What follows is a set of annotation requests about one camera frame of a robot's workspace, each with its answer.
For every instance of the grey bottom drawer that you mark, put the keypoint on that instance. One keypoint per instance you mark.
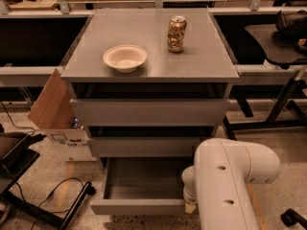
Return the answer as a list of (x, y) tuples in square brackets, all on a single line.
[(142, 186)]

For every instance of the black metal stand left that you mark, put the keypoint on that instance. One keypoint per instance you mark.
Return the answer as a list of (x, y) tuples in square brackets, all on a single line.
[(25, 187)]

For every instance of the brown cardboard box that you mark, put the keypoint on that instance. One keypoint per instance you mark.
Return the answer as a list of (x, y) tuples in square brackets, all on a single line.
[(53, 114)]

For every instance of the black office chair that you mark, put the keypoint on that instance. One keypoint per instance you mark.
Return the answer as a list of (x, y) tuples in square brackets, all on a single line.
[(284, 42)]

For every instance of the grey middle drawer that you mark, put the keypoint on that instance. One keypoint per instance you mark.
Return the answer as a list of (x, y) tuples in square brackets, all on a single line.
[(144, 146)]

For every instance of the black caster bottom right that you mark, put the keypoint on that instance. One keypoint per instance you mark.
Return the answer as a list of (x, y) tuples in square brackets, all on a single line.
[(290, 217)]

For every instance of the gold soda can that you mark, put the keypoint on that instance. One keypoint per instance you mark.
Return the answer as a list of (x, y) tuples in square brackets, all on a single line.
[(176, 33)]

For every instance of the black table leg frame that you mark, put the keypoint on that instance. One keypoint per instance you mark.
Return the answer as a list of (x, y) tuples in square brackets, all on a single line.
[(285, 99)]

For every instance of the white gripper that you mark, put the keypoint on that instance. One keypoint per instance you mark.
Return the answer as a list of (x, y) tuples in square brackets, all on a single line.
[(188, 194)]

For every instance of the grey drawer cabinet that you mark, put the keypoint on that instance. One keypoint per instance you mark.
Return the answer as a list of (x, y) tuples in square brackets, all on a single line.
[(202, 71)]

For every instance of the grey top drawer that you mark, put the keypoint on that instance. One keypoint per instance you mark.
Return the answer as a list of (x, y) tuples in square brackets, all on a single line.
[(149, 113)]

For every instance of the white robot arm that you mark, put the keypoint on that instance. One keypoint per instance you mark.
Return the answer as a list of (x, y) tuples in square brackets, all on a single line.
[(217, 182)]

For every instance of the white paper bowl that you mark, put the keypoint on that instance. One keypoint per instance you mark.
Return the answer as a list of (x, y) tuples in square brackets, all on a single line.
[(125, 58)]

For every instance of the grey drawer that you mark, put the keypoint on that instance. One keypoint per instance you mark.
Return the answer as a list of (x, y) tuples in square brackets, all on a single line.
[(142, 186), (144, 146), (149, 113)]

